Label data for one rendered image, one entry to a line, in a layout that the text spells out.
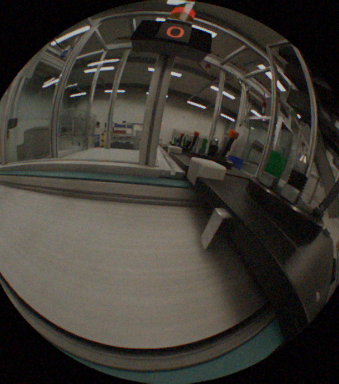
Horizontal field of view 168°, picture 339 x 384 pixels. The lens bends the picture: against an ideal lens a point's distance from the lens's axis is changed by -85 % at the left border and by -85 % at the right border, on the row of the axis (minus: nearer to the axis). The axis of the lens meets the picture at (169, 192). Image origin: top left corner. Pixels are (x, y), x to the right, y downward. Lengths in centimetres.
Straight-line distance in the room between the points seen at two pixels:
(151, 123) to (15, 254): 26
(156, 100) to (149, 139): 7
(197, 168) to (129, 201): 11
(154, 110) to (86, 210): 18
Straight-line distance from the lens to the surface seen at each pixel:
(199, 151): 32
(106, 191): 18
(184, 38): 23
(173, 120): 1095
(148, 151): 20
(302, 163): 19
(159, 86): 22
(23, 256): 16
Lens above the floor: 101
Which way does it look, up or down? 26 degrees down
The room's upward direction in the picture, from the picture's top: 11 degrees clockwise
